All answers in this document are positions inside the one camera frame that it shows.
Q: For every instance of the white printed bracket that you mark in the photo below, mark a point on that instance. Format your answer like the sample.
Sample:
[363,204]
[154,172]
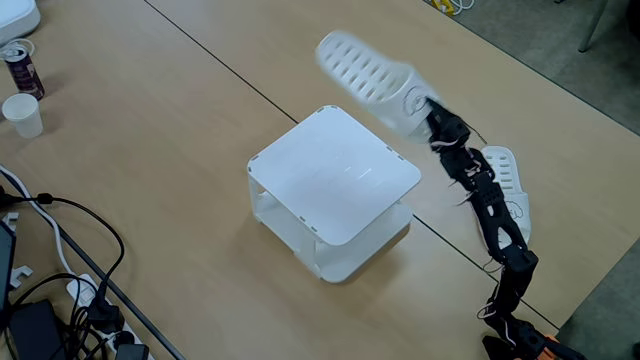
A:
[10,220]
[20,274]

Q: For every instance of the black power plug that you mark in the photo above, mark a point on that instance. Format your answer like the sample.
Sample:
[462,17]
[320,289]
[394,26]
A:
[106,315]

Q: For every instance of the flat black power brick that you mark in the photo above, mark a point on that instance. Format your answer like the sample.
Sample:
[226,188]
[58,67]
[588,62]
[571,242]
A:
[35,330]

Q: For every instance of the dark purple drink can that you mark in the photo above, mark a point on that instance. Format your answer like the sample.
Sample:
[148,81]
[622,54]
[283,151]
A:
[25,75]

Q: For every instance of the white paper cup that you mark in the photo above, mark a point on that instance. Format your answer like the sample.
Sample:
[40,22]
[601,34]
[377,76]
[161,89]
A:
[25,120]

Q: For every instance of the tall black power adapter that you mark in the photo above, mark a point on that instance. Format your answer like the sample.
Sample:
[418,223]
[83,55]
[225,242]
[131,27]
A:
[125,339]

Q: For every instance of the white power strip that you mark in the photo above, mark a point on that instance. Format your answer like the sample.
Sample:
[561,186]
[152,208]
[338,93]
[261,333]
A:
[82,292]

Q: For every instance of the grey chair leg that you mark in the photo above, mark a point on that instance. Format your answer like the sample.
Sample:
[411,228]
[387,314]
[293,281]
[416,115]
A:
[592,27]

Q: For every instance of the yellow connector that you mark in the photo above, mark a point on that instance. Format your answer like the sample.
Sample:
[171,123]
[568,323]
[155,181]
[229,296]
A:
[442,6]

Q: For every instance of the white dog-print slipper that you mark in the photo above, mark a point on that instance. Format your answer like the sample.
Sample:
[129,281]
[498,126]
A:
[524,197]
[390,100]

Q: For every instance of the wide black power adapter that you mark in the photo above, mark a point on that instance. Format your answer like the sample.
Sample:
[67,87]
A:
[132,353]

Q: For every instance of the white plastic shoe rack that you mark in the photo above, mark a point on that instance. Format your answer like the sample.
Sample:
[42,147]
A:
[330,175]

